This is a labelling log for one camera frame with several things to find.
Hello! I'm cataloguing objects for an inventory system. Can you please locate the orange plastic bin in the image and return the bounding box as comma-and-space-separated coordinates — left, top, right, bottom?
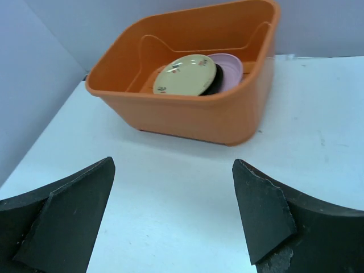
85, 1, 280, 146

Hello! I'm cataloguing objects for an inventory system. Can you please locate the pink plate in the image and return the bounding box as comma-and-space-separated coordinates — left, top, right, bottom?
209, 53, 243, 93

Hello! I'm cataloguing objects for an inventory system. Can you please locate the black plate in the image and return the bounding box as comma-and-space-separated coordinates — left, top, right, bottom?
200, 64, 224, 96

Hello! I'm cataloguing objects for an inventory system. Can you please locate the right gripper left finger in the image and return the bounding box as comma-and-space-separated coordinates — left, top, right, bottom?
1, 157, 115, 272

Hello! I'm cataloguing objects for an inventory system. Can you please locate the yellow floral plate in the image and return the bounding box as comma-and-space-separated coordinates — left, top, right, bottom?
153, 54, 217, 96

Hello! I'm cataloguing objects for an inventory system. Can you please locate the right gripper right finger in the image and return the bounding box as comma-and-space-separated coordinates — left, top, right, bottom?
232, 159, 363, 272

